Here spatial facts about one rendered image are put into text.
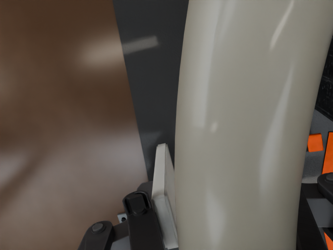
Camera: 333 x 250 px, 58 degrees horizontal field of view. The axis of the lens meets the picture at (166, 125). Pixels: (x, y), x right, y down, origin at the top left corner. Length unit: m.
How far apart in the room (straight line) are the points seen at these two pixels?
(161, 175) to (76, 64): 0.94
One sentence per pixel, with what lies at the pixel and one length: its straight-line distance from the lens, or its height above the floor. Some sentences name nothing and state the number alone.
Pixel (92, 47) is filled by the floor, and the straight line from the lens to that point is 1.05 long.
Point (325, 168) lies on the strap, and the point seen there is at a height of 0.02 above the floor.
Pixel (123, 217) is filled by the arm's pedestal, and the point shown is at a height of 0.01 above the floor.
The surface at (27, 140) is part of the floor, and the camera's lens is 1.24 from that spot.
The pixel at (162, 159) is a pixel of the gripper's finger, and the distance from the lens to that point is 0.18.
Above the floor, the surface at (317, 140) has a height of 0.07.
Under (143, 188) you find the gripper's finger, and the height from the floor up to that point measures 0.85.
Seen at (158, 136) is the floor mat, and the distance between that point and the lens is 1.06.
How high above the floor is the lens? 1.00
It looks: 71 degrees down
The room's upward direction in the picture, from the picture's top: 166 degrees counter-clockwise
